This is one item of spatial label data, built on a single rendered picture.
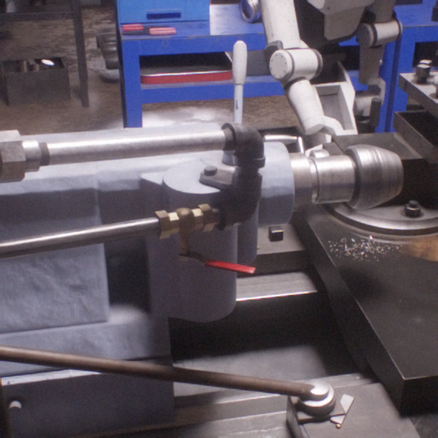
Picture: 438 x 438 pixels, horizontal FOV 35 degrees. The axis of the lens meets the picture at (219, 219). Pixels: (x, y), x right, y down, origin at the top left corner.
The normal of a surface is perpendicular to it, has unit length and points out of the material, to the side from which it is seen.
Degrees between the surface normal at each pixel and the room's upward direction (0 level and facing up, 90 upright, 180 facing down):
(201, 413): 49
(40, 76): 90
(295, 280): 0
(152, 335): 62
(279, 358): 16
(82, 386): 90
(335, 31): 106
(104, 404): 90
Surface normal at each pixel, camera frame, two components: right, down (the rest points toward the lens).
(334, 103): 0.20, -0.23
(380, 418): 0.00, -0.88
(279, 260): 0.18, 0.48
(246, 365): -0.13, -0.76
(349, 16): 0.49, 0.64
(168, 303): -0.17, 0.44
